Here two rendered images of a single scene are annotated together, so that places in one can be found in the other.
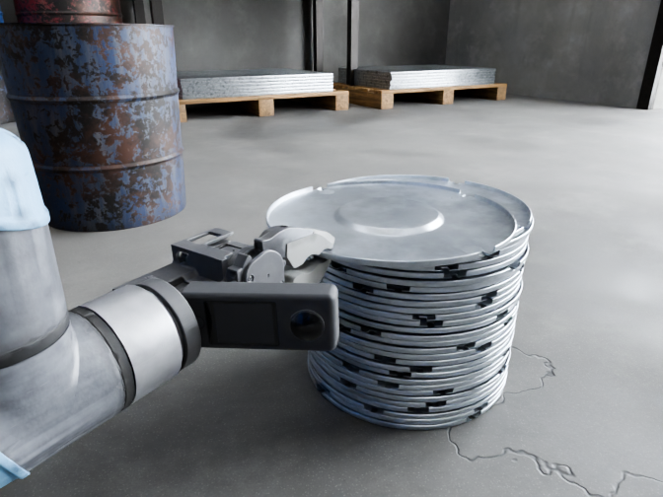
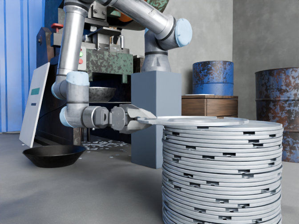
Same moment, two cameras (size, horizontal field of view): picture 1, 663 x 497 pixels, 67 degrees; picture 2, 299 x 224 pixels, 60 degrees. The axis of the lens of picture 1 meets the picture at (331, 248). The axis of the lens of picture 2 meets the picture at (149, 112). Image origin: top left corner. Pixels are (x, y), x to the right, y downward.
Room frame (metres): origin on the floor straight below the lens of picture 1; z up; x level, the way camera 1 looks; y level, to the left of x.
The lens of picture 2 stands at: (0.37, -0.75, 0.30)
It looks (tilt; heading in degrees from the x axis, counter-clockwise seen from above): 2 degrees down; 83
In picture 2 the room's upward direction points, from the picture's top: straight up
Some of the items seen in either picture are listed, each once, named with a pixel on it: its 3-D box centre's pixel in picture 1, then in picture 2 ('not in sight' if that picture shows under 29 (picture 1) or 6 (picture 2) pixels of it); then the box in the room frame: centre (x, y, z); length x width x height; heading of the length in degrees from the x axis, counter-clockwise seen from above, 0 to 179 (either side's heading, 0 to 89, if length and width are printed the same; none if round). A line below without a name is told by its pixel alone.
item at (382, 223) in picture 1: (388, 214); (191, 120); (0.57, -0.07, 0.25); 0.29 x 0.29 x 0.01
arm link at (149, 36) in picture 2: not in sight; (157, 39); (0.57, 0.53, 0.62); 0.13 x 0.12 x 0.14; 121
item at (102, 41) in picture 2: not in sight; (103, 42); (0.28, 1.05, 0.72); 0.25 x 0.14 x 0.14; 120
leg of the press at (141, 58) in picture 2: not in sight; (115, 86); (0.36, 1.46, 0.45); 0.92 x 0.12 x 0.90; 120
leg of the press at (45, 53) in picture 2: not in sight; (50, 82); (-0.11, 1.19, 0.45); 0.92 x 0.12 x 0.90; 120
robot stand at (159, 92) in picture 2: not in sight; (156, 118); (0.56, 0.54, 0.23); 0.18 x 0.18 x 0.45; 37
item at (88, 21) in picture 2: not in sight; (92, 26); (0.19, 1.21, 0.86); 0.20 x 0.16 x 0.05; 30
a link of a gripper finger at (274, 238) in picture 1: (277, 253); (128, 111); (0.40, 0.05, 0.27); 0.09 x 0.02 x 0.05; 146
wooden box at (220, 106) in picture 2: not in sight; (197, 121); (0.91, 0.98, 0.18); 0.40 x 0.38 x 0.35; 125
